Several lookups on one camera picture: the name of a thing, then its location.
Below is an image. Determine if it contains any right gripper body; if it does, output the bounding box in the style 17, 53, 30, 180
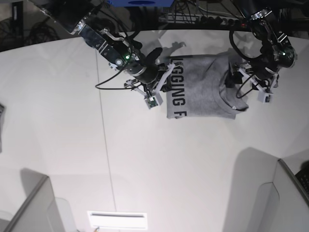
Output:
125, 47, 168, 91

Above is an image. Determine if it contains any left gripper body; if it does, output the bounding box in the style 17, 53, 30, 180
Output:
231, 58, 280, 91

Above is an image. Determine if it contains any grey T-shirt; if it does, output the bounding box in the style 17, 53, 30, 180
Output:
167, 52, 249, 119

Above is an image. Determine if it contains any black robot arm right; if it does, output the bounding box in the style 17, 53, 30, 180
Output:
33, 0, 171, 94

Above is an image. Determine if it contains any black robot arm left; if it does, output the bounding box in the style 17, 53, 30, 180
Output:
229, 0, 297, 91

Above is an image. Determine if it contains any blue box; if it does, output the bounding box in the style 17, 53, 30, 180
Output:
108, 0, 174, 7

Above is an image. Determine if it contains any black keyboard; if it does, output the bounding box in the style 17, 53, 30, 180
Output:
295, 169, 309, 194

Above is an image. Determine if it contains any grey partition panel right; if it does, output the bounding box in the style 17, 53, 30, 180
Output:
247, 159, 309, 232

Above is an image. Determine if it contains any grey partition panel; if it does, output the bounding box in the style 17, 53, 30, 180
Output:
4, 175, 65, 232
247, 159, 309, 232

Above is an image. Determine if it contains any grey partition panel left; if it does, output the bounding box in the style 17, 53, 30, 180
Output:
4, 175, 65, 232

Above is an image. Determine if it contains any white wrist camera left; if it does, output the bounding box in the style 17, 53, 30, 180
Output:
235, 63, 280, 103

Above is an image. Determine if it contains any white cable slot plate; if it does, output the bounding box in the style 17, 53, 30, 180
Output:
87, 211, 148, 230

